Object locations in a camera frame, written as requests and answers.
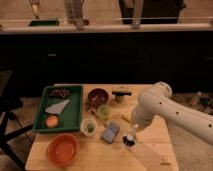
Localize black stamp block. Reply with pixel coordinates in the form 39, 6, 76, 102
112, 87, 132, 103

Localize grey triangular cloth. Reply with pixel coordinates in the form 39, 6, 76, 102
45, 100, 69, 115

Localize orange plastic bowl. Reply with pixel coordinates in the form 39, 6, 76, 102
46, 133, 79, 167

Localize green translucent cup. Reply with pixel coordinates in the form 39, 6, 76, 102
98, 105, 110, 120

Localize dark grapes bunch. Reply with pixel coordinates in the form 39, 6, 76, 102
49, 89, 71, 98

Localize green plastic tray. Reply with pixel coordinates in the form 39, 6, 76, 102
33, 85, 83, 133

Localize white cup with greens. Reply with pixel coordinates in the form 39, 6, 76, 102
80, 118, 97, 137

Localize blue sponge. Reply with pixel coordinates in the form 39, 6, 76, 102
101, 123, 120, 144

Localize dark red bowl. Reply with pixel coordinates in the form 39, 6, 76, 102
87, 88, 109, 108

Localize orange fruit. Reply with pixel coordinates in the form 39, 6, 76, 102
45, 115, 59, 128

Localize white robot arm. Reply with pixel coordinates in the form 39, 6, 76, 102
131, 82, 213, 146

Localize black chair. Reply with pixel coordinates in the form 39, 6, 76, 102
0, 70, 33, 170

